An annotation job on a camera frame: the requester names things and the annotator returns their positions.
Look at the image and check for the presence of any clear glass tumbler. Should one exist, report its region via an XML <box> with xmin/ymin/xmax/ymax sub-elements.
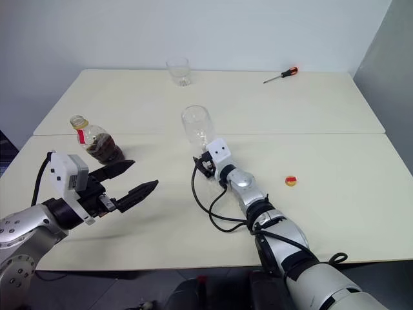
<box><xmin>165</xmin><ymin>57</ymin><xmax>191</xmax><ymax>87</ymax></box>

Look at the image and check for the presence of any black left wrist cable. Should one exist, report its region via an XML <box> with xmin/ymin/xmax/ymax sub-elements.
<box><xmin>31</xmin><ymin>150</ymin><xmax>56</xmax><ymax>207</ymax></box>

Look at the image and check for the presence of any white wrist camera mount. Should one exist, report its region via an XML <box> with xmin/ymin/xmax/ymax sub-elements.
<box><xmin>48</xmin><ymin>151</ymin><xmax>96</xmax><ymax>226</ymax></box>
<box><xmin>205</xmin><ymin>138</ymin><xmax>232</xmax><ymax>178</ymax></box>

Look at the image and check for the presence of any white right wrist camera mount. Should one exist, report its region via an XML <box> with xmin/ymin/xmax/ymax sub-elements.
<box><xmin>205</xmin><ymin>138</ymin><xmax>232</xmax><ymax>178</ymax></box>

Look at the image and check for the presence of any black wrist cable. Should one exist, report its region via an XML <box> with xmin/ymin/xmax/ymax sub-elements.
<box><xmin>31</xmin><ymin>150</ymin><xmax>56</xmax><ymax>207</ymax></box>
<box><xmin>190</xmin><ymin>164</ymin><xmax>312</xmax><ymax>259</ymax></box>

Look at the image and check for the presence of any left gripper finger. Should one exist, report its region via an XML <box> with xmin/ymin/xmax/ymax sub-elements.
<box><xmin>115</xmin><ymin>180</ymin><xmax>159</xmax><ymax>213</ymax></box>
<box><xmin>88</xmin><ymin>160</ymin><xmax>136</xmax><ymax>183</ymax></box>

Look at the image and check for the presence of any orange and black screwdriver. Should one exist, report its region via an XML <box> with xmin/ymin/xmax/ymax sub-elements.
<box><xmin>263</xmin><ymin>66</ymin><xmax>300</xmax><ymax>85</ymax></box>

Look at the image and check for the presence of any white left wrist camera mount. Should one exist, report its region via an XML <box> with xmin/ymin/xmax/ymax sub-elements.
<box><xmin>48</xmin><ymin>151</ymin><xmax>96</xmax><ymax>226</ymax></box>

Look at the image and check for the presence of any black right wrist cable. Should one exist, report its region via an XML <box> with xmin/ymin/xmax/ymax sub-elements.
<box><xmin>190</xmin><ymin>164</ymin><xmax>312</xmax><ymax>259</ymax></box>

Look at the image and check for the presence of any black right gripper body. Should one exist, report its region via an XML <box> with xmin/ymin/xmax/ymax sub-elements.
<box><xmin>199</xmin><ymin>150</ymin><xmax>216</xmax><ymax>179</ymax></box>

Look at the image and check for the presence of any dark blue gridded object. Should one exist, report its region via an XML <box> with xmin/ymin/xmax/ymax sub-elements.
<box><xmin>0</xmin><ymin>129</ymin><xmax>19</xmax><ymax>178</ymax></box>

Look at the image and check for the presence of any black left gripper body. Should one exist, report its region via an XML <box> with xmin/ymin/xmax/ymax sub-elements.
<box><xmin>76</xmin><ymin>174</ymin><xmax>117</xmax><ymax>221</ymax></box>

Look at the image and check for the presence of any plastic bottle with brown drink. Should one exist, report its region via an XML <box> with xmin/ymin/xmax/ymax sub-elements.
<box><xmin>69</xmin><ymin>114</ymin><xmax>126</xmax><ymax>162</ymax></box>

